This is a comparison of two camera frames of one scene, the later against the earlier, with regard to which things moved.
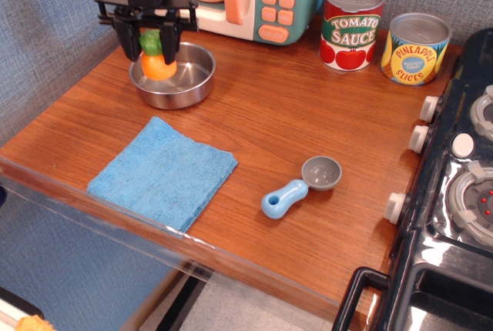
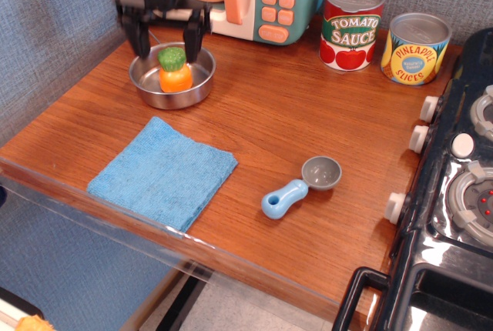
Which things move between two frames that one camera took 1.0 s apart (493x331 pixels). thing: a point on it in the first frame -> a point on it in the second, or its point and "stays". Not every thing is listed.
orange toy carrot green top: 153,61 -> 175,75
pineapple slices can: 415,48 stays
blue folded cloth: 165,174 stays
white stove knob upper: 428,108 stays
